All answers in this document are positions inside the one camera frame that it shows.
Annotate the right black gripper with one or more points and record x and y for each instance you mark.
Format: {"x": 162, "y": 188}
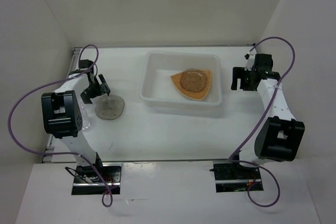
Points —
{"x": 240, "y": 73}

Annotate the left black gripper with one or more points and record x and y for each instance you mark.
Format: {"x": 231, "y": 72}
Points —
{"x": 102, "y": 88}

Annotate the clear glass plate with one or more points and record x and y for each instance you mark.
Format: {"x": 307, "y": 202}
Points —
{"x": 193, "y": 80}
{"x": 109, "y": 107}

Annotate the triangular woven bamboo tray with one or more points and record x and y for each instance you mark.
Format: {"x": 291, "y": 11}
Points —
{"x": 194, "y": 94}

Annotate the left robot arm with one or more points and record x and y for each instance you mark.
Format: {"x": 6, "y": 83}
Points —
{"x": 63, "y": 119}

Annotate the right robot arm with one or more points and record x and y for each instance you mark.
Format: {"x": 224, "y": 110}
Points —
{"x": 278, "y": 133}

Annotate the white plastic bin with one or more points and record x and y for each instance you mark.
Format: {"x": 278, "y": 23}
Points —
{"x": 160, "y": 87}

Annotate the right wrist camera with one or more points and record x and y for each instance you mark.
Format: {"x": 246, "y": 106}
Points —
{"x": 250, "y": 57}

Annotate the aluminium table edge rail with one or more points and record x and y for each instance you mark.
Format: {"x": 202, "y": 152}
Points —
{"x": 46, "y": 160}

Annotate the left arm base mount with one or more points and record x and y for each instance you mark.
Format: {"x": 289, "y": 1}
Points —
{"x": 87, "y": 182}

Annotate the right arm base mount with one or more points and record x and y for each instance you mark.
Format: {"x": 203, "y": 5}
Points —
{"x": 233, "y": 177}

